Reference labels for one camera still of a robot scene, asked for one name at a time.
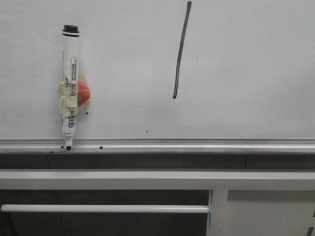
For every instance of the white whiteboard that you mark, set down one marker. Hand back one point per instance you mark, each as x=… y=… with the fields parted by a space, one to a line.
x=234 y=76

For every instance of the white horizontal stand rod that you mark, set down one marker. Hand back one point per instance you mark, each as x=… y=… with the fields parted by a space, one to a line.
x=106 y=208

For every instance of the red round magnet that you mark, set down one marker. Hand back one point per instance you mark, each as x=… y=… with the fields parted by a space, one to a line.
x=84 y=93

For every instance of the white metal stand frame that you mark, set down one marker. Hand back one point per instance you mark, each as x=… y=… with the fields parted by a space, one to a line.
x=219 y=182

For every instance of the white black whiteboard marker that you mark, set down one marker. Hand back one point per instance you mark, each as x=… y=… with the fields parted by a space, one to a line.
x=68 y=85

